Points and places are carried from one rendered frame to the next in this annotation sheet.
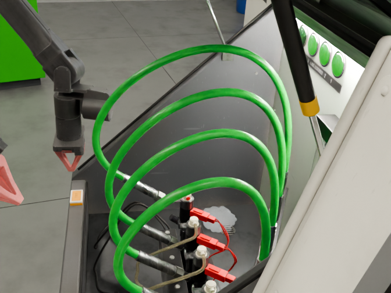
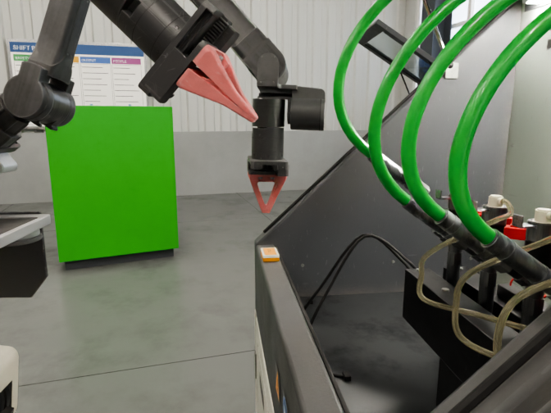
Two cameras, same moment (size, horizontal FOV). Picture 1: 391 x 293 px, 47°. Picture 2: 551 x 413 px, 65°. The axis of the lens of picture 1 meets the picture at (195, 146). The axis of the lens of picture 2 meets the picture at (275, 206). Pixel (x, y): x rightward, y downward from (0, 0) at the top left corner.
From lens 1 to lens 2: 0.52 m
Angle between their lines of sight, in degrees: 19
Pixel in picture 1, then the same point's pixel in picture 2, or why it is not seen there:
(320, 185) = not seen: outside the picture
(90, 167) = (280, 227)
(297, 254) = not seen: outside the picture
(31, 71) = (166, 241)
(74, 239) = (281, 288)
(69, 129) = (271, 142)
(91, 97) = (301, 97)
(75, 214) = (273, 268)
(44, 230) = (182, 392)
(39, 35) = (241, 20)
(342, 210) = not seen: outside the picture
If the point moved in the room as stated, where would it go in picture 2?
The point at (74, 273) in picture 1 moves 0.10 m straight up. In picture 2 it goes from (297, 317) to (298, 243)
